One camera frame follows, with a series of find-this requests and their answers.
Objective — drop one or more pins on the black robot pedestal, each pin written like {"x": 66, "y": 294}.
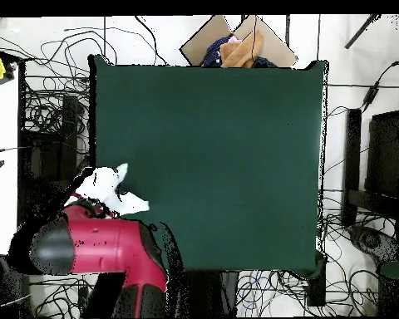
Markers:
{"x": 216, "y": 292}

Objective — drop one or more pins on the black computer tower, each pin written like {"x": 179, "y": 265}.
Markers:
{"x": 50, "y": 149}

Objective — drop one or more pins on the black power adapter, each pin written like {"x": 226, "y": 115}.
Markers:
{"x": 369, "y": 96}

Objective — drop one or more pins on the open cardboard box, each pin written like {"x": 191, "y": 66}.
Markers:
{"x": 276, "y": 46}

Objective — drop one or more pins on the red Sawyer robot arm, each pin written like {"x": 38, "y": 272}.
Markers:
{"x": 103, "y": 246}

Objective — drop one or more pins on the tan folded garment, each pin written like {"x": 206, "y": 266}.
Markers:
{"x": 242, "y": 51}

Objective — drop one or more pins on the grey swivel chair base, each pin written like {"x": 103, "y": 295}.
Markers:
{"x": 372, "y": 239}

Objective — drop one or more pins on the dark green table cloth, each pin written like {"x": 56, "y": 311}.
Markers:
{"x": 219, "y": 133}

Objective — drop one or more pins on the white desk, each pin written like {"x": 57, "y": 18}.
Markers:
{"x": 1, "y": 166}

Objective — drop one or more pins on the dark blue garment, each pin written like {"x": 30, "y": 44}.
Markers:
{"x": 212, "y": 53}

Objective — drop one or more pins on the black thin rod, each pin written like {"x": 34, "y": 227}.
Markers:
{"x": 360, "y": 31}

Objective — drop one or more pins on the black upright stand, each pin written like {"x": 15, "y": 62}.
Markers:
{"x": 352, "y": 149}

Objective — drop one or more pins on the white printed T-shirt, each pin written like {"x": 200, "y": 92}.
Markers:
{"x": 103, "y": 186}

